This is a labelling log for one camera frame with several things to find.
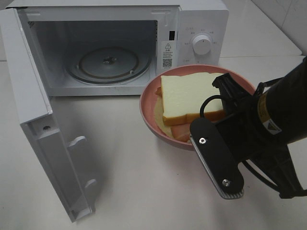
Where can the glass microwave turntable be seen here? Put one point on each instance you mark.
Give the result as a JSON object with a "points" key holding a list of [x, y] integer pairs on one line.
{"points": [[108, 65]]}

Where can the upper white power knob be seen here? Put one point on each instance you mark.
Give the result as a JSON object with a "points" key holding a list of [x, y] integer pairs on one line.
{"points": [[201, 44]]}

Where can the white microwave oven body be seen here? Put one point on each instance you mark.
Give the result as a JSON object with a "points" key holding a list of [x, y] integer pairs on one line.
{"points": [[66, 27]]}

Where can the pink ham slice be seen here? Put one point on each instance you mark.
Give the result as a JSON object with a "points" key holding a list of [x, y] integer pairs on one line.
{"points": [[180, 131]]}

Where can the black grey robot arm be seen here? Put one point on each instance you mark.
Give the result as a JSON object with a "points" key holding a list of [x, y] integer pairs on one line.
{"points": [[282, 109]]}

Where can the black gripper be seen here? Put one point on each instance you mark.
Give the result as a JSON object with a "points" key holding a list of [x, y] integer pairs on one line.
{"points": [[237, 138]]}

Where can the white microwave door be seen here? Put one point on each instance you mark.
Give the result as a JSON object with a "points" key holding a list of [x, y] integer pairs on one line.
{"points": [[69, 170]]}

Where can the white warning label sticker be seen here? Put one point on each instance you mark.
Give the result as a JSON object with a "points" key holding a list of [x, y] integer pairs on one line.
{"points": [[168, 54]]}

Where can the white bread slice top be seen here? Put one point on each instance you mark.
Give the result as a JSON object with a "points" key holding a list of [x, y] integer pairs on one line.
{"points": [[183, 96]]}

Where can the pink round plate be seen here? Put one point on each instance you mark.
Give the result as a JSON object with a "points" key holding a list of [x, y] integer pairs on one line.
{"points": [[151, 105]]}

